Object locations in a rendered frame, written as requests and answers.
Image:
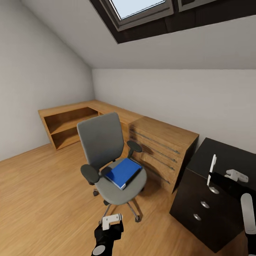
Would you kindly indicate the swivel chair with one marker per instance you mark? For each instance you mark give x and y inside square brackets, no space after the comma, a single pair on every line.
[102,141]

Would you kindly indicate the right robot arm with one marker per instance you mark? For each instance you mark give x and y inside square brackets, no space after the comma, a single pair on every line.
[244,195]

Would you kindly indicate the desk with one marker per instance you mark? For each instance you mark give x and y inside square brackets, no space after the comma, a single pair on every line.
[228,158]

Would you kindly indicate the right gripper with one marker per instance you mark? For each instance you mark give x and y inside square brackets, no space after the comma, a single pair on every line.
[221,181]

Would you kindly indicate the pen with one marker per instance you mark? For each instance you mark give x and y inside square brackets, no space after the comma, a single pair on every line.
[213,163]

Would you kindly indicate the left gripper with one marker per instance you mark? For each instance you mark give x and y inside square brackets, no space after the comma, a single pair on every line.
[114,232]

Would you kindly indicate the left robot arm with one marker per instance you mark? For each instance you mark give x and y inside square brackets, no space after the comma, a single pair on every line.
[106,235]

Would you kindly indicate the folder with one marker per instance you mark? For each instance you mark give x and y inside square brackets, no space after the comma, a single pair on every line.
[123,173]

